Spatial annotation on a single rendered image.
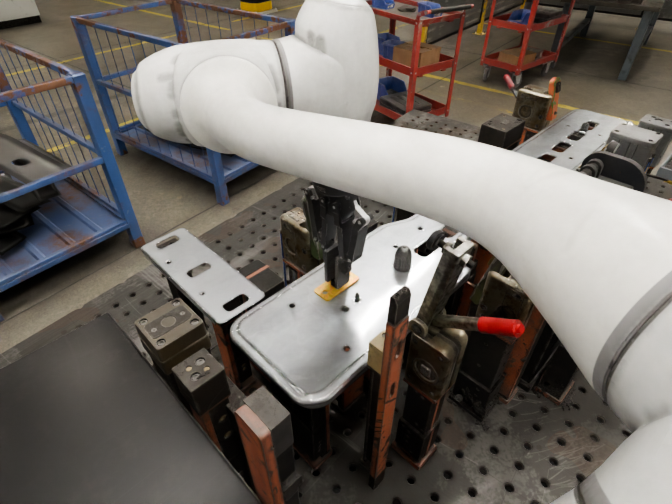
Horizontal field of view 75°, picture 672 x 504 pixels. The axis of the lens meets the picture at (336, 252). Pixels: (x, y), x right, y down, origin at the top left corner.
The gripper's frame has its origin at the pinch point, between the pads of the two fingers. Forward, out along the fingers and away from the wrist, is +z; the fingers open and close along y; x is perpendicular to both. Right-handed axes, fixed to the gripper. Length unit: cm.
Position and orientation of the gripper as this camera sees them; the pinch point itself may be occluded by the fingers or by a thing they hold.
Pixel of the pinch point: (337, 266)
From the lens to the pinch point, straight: 76.1
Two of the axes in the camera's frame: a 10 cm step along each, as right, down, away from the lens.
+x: 7.1, -4.5, 5.4
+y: 7.1, 4.5, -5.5
